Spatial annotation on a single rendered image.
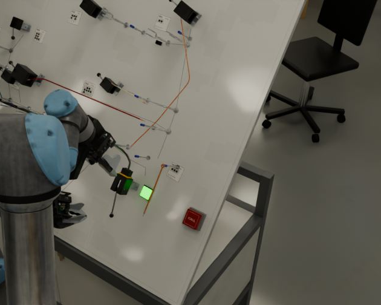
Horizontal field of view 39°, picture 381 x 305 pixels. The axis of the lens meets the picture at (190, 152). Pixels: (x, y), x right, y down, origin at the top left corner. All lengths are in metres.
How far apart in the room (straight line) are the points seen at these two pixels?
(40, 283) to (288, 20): 1.06
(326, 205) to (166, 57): 1.98
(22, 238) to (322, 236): 2.54
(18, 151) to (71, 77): 1.12
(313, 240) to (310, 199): 0.36
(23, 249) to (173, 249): 0.84
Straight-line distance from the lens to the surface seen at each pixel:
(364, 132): 4.26
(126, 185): 1.70
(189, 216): 1.65
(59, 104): 1.30
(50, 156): 0.86
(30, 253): 0.95
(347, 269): 3.16
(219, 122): 1.66
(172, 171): 1.71
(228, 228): 2.08
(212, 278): 1.91
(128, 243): 1.79
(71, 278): 2.15
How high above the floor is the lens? 2.27
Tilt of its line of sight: 37 degrees down
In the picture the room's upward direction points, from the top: 4 degrees clockwise
